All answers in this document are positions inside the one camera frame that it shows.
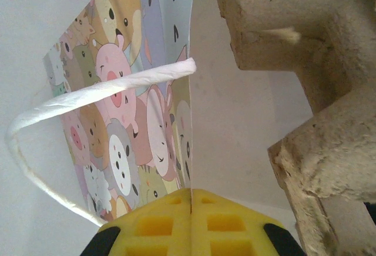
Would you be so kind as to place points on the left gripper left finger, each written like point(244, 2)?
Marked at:
point(152, 232)

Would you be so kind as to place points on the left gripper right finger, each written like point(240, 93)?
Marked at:
point(229, 232)

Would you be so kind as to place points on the brown pulp cup carrier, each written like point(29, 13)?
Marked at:
point(323, 91)

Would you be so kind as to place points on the animal print paper gift bag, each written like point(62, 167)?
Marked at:
point(117, 62)

